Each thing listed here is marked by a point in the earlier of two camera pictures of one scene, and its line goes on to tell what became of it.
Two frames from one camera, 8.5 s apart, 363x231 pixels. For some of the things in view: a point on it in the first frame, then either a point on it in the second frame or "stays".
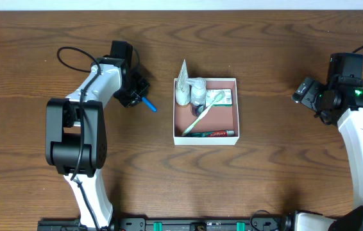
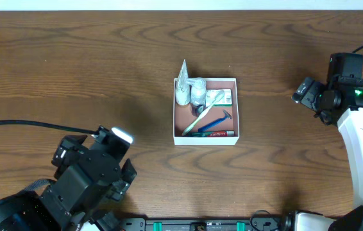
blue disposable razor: (149, 104) to (227, 116)
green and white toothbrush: (219, 97) stays
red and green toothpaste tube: (211, 133) stays
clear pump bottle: (198, 95) stays
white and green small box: (226, 101) stays
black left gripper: (136, 93) to (117, 181)
